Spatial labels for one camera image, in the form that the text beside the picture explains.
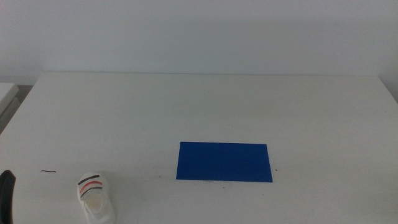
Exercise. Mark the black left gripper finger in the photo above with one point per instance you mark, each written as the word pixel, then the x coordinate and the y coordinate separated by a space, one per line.
pixel 6 196

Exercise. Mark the blue rectangular mat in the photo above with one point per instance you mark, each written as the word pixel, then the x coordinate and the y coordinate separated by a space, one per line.
pixel 224 161

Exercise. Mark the small dark thread scrap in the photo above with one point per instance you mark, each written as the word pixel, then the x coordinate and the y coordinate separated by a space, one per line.
pixel 48 171

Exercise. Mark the white side cabinet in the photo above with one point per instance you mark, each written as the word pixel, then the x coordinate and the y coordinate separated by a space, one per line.
pixel 6 93

